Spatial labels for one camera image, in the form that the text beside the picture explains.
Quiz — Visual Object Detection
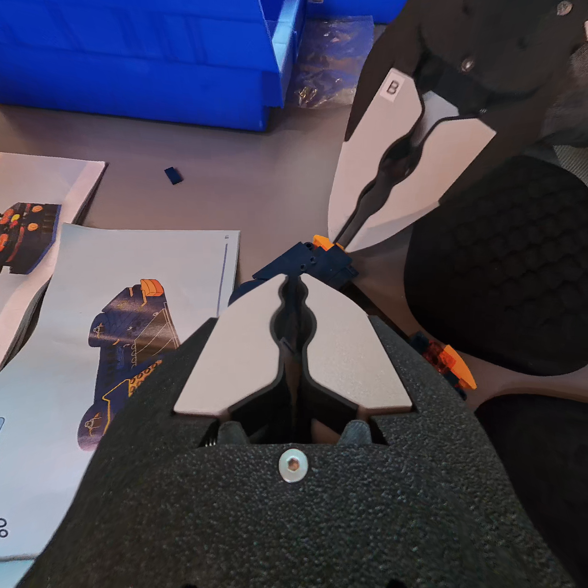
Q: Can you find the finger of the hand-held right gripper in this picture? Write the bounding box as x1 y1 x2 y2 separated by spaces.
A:
345 90 498 253
328 67 425 244

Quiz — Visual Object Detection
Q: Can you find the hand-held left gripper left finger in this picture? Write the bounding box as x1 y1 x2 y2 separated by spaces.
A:
173 274 295 435

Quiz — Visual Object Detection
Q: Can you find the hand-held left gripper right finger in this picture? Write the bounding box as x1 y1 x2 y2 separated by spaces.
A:
299 274 413 435

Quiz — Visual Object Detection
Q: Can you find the blue orange brick model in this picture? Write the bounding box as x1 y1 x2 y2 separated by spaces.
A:
228 241 477 400

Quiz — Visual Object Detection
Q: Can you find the instruction booklet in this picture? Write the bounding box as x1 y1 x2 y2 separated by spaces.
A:
0 224 240 588

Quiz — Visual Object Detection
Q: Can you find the blue plastic bin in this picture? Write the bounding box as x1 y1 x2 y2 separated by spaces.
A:
305 0 409 25
0 0 306 132

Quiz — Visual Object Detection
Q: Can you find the crumpled clear plastic wrap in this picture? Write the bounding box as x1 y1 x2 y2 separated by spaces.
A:
285 16 375 109

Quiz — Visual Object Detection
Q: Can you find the black bumpy cushion pad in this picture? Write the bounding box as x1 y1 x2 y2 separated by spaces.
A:
404 155 588 376

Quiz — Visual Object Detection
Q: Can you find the instruction booklet arcade machine cover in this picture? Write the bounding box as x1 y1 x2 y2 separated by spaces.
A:
0 152 107 368

